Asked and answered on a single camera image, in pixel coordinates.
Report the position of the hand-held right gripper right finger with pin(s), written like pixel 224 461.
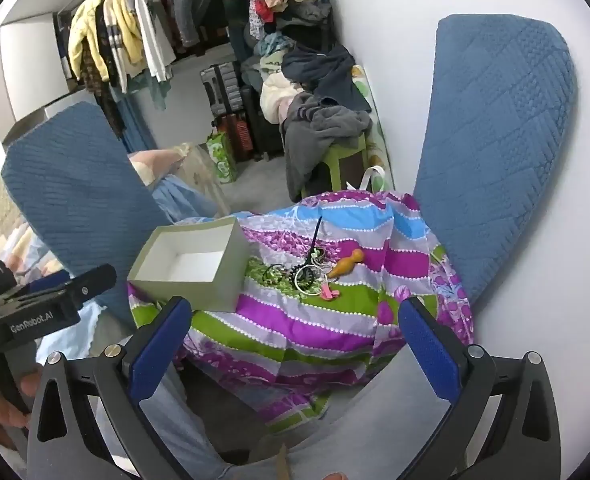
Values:
pixel 427 345

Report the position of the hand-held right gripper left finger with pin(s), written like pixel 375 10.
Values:
pixel 160 345

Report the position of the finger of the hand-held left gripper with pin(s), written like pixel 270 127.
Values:
pixel 75 287

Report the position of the grey-green cardboard box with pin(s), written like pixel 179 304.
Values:
pixel 185 290

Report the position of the pink hair clip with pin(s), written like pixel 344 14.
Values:
pixel 327 291

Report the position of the orange carrot-shaped toy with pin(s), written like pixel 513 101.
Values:
pixel 347 262

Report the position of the silver bangle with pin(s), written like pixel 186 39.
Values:
pixel 297 280

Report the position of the person's left hand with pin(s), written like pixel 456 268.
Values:
pixel 0 415

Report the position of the blue quilted cushion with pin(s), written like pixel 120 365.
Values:
pixel 490 135
pixel 75 185

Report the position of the colorful floral blanket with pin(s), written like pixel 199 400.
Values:
pixel 300 330

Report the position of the light blue cloth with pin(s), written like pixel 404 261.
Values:
pixel 185 200

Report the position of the pink cream pillow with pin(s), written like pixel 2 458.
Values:
pixel 155 162

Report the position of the beige tote bag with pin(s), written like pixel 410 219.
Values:
pixel 205 170

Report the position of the white ribbon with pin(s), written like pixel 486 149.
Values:
pixel 370 175

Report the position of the green shopping bag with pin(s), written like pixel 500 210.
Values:
pixel 222 157

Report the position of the floral mat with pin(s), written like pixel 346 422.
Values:
pixel 375 150

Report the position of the green plastic stool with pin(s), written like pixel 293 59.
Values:
pixel 337 152

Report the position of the white cabinet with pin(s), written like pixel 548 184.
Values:
pixel 30 70

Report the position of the red suitcase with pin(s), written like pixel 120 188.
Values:
pixel 237 132

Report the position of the black suitcase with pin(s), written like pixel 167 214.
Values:
pixel 260 135

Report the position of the grey garment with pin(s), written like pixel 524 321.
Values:
pixel 320 130

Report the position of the grey suitcase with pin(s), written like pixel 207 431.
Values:
pixel 220 87

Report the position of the yellow jacket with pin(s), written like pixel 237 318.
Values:
pixel 127 30
pixel 87 30

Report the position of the white shirt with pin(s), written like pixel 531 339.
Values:
pixel 150 35

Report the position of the cream fleece garment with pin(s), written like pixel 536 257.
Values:
pixel 275 95

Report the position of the dark navy garment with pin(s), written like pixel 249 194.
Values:
pixel 325 75

